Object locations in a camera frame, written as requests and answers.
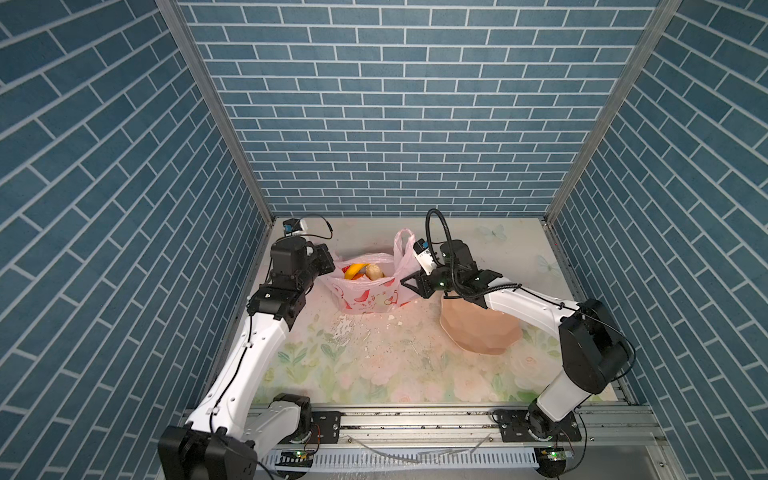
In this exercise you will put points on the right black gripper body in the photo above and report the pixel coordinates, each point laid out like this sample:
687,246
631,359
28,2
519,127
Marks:
439,280

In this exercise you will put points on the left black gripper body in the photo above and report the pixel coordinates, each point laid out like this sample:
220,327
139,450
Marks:
317,264

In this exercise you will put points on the peach scalloped bowl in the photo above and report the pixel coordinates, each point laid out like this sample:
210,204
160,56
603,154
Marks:
478,330

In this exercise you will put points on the pink plastic bag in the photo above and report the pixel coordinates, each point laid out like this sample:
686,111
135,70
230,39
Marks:
362,296

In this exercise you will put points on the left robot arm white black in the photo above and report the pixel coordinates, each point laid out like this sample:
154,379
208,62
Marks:
214,442

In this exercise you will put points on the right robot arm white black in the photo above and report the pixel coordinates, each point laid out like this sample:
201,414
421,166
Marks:
594,352

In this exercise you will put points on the yellow fake banana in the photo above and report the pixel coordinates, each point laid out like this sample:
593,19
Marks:
354,271

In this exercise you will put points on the beige fake potato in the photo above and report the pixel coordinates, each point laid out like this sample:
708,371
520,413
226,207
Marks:
374,272

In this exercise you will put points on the left green circuit board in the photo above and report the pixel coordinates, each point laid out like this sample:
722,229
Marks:
294,459

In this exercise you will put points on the green circuit board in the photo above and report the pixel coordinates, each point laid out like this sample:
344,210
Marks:
551,454
294,459

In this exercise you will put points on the right green circuit board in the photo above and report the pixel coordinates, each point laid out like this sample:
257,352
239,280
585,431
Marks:
551,454

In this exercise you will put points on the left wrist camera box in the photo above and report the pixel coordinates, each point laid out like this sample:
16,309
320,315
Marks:
294,226

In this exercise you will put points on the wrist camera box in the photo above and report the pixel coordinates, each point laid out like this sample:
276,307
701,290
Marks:
424,256
294,226

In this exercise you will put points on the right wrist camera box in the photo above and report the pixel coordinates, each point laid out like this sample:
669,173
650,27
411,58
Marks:
424,256

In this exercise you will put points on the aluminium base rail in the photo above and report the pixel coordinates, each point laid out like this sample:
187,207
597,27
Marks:
456,426

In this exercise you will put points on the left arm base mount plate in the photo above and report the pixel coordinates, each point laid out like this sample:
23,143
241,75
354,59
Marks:
324,429

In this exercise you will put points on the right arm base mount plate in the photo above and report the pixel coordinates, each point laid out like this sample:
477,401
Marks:
522,425

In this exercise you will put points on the white slotted cable duct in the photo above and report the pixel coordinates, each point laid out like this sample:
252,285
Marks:
363,460

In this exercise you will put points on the left metal corner post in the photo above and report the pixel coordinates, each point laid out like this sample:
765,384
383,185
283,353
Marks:
182,35

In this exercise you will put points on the metal corner post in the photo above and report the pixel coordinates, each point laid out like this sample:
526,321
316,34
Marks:
182,35
651,35

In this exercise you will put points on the right metal corner post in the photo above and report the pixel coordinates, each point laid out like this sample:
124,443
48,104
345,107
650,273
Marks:
651,35

